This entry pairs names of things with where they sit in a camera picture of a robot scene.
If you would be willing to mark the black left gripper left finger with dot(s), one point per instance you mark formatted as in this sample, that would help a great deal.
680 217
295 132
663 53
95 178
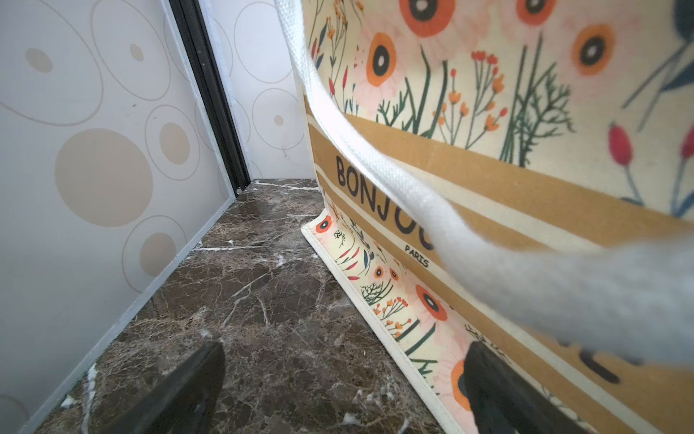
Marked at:
184 402

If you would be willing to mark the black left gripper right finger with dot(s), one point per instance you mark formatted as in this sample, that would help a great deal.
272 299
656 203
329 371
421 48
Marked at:
503 402

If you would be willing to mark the floral cream grocery tote bag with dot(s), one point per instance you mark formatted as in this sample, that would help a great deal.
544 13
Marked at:
514 173

